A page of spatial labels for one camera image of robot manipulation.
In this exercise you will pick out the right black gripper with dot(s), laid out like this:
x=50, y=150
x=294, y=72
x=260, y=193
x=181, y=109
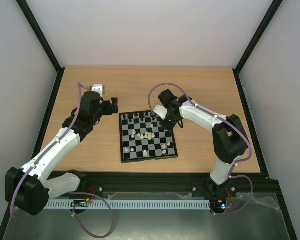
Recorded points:
x=170, y=122

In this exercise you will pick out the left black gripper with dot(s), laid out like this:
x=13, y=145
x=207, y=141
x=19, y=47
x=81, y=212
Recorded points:
x=109, y=110

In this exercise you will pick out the black magnetic chess board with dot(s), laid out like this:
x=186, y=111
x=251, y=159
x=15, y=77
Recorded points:
x=150, y=136

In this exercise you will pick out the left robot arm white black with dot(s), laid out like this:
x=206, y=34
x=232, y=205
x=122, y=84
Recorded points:
x=29, y=187

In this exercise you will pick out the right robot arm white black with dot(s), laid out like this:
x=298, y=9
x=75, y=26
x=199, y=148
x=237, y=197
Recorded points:
x=230, y=140

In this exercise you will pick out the black chess piece row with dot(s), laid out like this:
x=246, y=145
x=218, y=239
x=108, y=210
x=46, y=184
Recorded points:
x=137, y=117

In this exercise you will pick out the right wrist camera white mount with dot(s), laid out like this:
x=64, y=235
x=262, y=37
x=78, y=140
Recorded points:
x=161, y=111

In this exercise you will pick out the black aluminium frame rail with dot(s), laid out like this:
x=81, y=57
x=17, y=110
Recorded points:
x=199, y=184

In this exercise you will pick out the light blue slotted cable duct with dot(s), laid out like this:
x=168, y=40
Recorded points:
x=68, y=204

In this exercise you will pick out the left frame post black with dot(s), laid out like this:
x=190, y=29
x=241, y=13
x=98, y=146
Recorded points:
x=32, y=21

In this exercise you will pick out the frame post black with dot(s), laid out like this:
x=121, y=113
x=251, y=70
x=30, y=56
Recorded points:
x=32, y=21
x=265, y=22

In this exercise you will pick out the right frame post black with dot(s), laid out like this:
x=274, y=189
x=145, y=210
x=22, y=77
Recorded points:
x=265, y=22

